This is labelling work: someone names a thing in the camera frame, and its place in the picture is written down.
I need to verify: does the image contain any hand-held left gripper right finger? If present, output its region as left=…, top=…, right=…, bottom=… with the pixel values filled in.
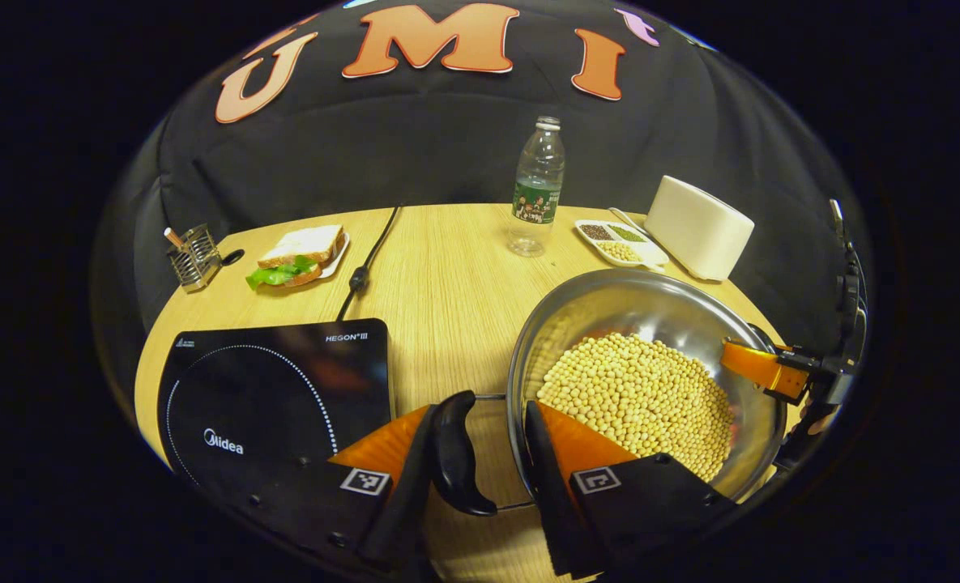
left=524, top=399, right=740, bottom=580

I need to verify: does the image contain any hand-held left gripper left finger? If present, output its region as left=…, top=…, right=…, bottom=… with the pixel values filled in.
left=228, top=403, right=442, bottom=577

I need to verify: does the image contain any steel pot with black handles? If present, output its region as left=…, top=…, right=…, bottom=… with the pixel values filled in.
left=431, top=269, right=790, bottom=519

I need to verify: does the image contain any black induction cooktop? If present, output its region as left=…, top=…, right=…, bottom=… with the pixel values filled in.
left=157, top=318, right=395, bottom=519

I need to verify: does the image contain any pile of soybeans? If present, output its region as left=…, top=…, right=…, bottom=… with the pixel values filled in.
left=536, top=332, right=736, bottom=483

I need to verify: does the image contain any white toaster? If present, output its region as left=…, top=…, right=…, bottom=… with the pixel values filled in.
left=644, top=175, right=756, bottom=282

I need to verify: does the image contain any white divided dish of beans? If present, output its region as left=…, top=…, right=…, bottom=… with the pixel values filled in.
left=574, top=219, right=671, bottom=273

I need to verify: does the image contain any small white plate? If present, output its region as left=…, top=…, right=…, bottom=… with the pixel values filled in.
left=318, top=231, right=351, bottom=280

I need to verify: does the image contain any sandwich with lettuce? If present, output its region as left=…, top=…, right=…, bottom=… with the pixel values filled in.
left=245, top=224, right=346, bottom=291

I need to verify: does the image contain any clear plastic water bottle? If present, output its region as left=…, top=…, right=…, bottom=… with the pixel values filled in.
left=508, top=116, right=566, bottom=258

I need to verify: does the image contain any black backdrop cloth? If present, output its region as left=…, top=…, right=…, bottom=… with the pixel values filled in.
left=91, top=0, right=869, bottom=357

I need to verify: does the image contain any black power cable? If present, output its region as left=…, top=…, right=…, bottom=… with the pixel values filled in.
left=335, top=204, right=403, bottom=322

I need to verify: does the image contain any metal wire utensil holder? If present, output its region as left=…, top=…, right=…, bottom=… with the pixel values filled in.
left=164, top=224, right=223, bottom=293

